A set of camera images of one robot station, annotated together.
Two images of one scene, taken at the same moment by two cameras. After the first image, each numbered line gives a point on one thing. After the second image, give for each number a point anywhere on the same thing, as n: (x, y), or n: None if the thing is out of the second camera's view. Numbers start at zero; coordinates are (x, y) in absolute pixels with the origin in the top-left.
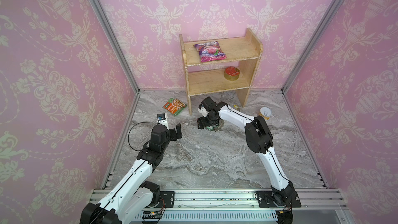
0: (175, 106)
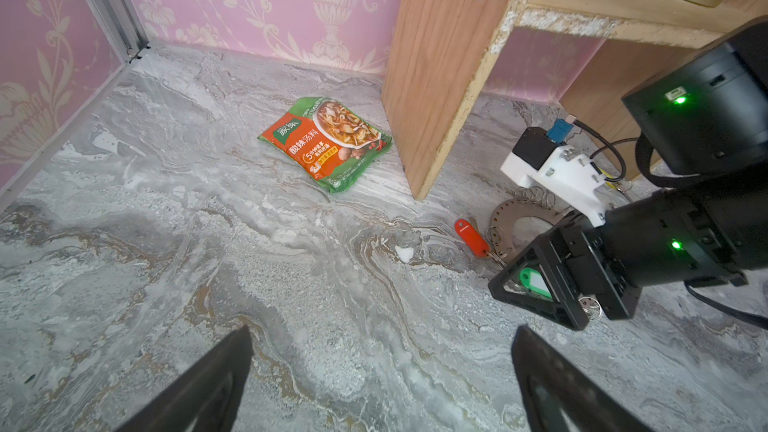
0: (327, 139)
